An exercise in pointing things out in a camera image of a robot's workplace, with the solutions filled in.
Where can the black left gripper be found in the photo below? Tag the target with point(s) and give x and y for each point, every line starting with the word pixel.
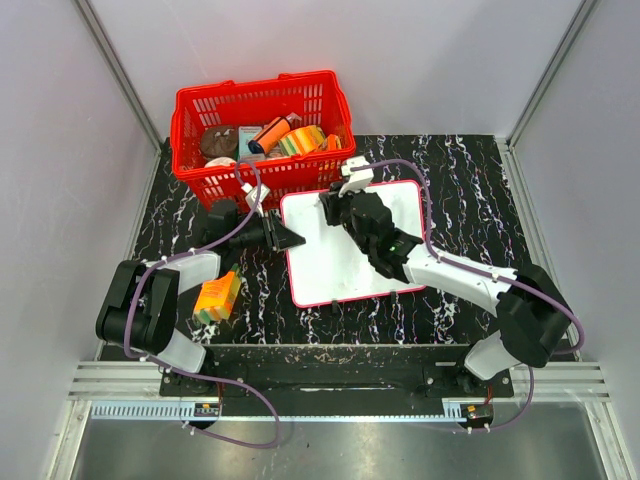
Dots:
pixel 277 237

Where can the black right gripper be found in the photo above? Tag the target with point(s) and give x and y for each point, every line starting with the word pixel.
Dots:
pixel 332 203

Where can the pink framed whiteboard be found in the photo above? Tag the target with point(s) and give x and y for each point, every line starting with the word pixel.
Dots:
pixel 331 266

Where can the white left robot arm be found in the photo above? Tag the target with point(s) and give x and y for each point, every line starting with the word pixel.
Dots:
pixel 140 306

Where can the orange snack packet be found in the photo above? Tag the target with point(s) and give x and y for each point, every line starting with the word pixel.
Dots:
pixel 331 142

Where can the yellow green striped sponge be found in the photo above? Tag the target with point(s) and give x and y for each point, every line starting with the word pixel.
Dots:
pixel 302 141

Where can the orange yellow sponge pack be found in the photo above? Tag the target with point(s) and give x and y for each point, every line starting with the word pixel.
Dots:
pixel 217 298

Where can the red plastic basket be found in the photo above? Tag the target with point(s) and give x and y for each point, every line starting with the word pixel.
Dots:
pixel 315 96

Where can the orange pump bottle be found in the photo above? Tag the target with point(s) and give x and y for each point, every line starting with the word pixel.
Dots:
pixel 270 135

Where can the white round lid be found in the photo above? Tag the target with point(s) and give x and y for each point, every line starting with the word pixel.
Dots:
pixel 220 162

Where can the teal small box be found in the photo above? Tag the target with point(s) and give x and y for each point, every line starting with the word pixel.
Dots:
pixel 246 134

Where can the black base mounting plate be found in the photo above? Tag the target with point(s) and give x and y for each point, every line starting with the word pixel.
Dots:
pixel 433 370

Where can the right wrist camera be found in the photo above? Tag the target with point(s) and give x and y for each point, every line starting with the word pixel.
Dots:
pixel 357 174

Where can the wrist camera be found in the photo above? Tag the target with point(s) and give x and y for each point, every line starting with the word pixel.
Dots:
pixel 357 174
pixel 255 195

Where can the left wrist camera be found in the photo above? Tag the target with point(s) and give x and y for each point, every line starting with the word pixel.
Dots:
pixel 255 195

